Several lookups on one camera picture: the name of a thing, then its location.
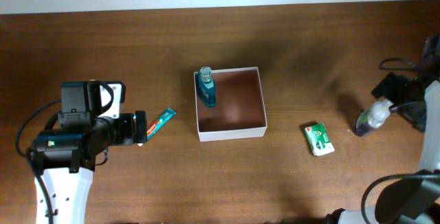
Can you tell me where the clear purple liquid bottle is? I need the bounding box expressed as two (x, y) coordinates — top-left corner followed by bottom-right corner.
(354, 99), (393, 137)

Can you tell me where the teal mouthwash bottle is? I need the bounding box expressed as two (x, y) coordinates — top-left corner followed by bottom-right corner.
(197, 66), (216, 108)

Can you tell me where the green white soap box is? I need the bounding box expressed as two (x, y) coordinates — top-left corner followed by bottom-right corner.
(304, 123), (335, 157)

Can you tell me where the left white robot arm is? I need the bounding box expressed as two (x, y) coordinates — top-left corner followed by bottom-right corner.
(26, 111), (147, 223)

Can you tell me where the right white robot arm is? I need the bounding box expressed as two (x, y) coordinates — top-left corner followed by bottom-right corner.
(323, 34), (439, 224)

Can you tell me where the teal red toothpaste box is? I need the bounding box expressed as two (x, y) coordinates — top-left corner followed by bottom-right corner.
(146, 108), (177, 140)

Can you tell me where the white open cardboard box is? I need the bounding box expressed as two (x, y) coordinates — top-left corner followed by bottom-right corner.
(195, 67), (267, 142)

